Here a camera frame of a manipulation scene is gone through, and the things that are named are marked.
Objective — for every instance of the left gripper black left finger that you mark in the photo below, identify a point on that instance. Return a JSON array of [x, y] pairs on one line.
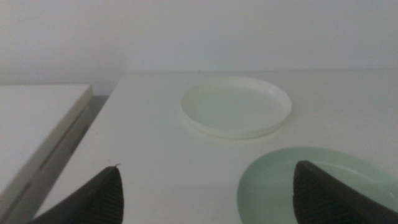
[[99, 202]]

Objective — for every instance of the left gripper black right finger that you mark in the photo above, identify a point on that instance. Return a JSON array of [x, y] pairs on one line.
[[323, 202]]

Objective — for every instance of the white shallow bowl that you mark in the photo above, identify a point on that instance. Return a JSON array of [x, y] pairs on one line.
[[236, 109]]

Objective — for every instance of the pale green shallow bowl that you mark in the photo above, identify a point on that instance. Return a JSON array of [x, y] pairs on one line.
[[267, 193]]

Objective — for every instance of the white side table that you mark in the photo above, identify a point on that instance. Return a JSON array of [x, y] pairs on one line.
[[31, 118]]

